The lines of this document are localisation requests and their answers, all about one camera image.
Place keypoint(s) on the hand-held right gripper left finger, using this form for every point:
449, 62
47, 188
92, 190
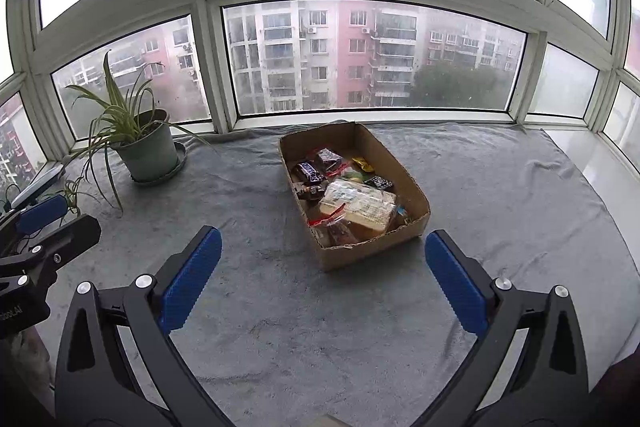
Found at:
192, 279

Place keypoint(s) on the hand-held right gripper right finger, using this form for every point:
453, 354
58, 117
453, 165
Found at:
457, 287

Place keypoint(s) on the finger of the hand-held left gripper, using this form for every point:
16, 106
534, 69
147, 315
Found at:
42, 213
75, 232

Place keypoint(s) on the white green jelly pouch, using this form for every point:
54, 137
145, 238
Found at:
401, 214

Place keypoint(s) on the cardboard box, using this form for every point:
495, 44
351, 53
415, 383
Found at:
350, 254

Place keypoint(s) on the clear bread package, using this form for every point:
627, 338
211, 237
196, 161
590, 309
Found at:
357, 207

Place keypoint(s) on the black patterned snack packet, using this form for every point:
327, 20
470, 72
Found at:
380, 182

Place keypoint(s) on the yellow red snack packet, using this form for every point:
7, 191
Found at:
362, 164

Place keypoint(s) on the phone on stand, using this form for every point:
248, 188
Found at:
42, 179

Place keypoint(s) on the potted spider plant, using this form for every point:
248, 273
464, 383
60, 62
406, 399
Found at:
145, 152

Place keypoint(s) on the green pot saucer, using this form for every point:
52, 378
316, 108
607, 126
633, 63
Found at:
177, 164

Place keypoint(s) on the grey blanket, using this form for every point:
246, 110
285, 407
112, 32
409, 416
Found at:
350, 332

